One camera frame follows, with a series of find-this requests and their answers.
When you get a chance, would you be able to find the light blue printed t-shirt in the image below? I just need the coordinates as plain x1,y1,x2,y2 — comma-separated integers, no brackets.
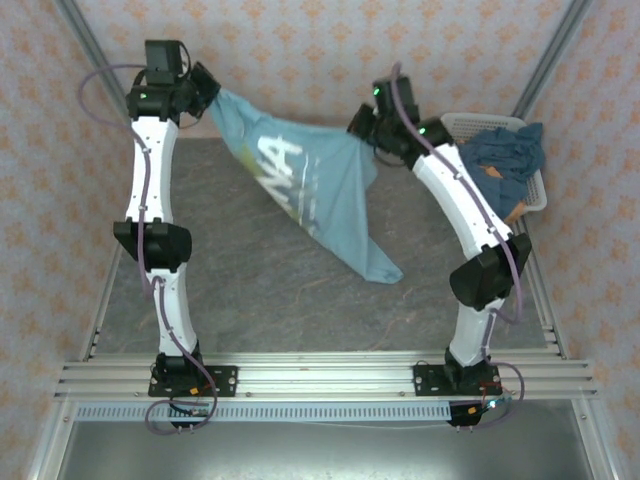
207,89,405,286

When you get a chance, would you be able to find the white plastic basket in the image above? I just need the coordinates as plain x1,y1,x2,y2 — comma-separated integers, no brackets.
439,112,549,221

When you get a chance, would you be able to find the pile of dark blue clothes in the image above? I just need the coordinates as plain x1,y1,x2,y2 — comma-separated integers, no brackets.
457,122,547,221

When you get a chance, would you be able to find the orange t-shirt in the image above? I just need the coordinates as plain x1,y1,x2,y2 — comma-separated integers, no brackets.
482,164,530,226

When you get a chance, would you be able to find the wide aluminium mounting beam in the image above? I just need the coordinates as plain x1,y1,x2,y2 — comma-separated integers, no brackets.
54,349,599,401

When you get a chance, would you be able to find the small electronics board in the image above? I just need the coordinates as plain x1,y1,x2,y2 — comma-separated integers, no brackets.
449,397,514,430
169,402,211,419

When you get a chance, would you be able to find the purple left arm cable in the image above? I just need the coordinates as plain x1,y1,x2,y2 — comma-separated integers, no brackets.
79,63,220,436

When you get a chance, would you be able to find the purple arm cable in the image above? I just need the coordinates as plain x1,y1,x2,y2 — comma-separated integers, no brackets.
79,63,220,436
392,61,526,431

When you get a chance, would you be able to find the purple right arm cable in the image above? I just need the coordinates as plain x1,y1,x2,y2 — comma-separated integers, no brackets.
392,61,526,431

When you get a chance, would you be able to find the aluminium frame post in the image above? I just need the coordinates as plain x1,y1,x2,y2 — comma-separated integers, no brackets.
52,0,136,121
510,0,596,119

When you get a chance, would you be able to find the aluminium side rail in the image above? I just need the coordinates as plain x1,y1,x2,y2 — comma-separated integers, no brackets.
79,239,126,361
514,214,569,359

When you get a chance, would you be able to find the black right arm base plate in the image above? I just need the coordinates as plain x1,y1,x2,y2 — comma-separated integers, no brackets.
413,363,503,399

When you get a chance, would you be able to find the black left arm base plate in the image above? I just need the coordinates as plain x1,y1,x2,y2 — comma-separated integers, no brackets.
148,364,239,399

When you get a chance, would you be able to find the white slotted cable duct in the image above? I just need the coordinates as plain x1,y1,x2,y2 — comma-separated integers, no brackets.
74,403,454,422

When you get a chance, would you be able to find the aluminium frame profile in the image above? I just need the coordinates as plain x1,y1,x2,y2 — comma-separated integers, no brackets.
24,399,76,480
572,399,626,480

